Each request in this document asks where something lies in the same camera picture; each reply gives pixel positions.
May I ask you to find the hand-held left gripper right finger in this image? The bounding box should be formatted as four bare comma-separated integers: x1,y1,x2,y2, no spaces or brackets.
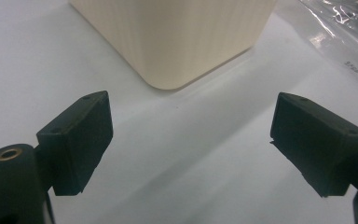
269,91,358,198

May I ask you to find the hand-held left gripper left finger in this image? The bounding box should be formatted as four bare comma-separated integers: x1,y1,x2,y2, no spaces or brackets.
36,91,114,197

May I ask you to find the clear plastic bag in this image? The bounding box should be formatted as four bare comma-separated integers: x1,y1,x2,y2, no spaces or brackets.
274,0,358,87

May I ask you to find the cream ribbed plastic container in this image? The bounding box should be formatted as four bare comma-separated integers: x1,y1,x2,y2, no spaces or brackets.
68,0,278,91

